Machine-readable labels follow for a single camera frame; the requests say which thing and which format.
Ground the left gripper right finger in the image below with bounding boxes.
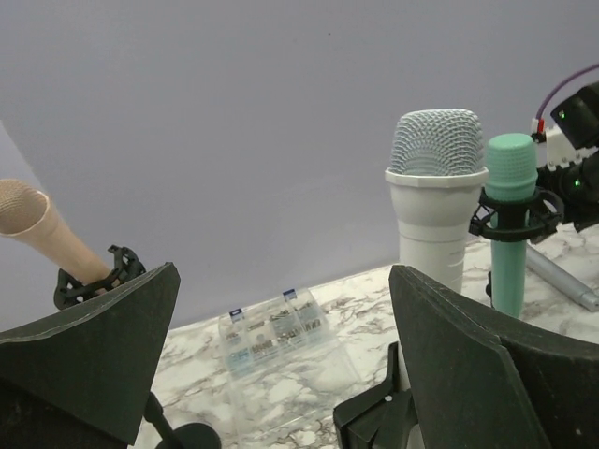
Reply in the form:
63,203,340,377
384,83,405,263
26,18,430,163
389,266,598,448

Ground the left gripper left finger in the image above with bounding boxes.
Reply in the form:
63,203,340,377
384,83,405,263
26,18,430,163
1,263,181,448

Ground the black white-mic stand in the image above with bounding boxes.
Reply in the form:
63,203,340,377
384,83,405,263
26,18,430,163
333,342,418,449

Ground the grey metal microphone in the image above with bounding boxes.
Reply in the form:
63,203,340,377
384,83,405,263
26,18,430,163
527,246,598,312

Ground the white microphone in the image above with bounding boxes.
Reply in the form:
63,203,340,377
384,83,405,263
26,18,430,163
385,109,489,292

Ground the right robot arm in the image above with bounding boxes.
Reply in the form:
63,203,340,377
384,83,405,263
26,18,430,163
531,82,598,232

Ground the beige microphone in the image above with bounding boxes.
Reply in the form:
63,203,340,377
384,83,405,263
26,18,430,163
1,179,108,283

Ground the teal microphone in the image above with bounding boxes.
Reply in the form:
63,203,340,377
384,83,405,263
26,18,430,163
485,133,537,318

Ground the clear plastic screw box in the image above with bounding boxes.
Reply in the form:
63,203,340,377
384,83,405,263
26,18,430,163
218,289,360,438

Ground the black tall shock mount stand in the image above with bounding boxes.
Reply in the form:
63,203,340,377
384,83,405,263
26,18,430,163
53,245,222,448

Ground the black tripod shock mount stand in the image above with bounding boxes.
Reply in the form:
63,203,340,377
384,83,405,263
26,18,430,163
469,188,564,318

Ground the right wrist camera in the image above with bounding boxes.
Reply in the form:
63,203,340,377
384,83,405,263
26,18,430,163
531,118,594,171

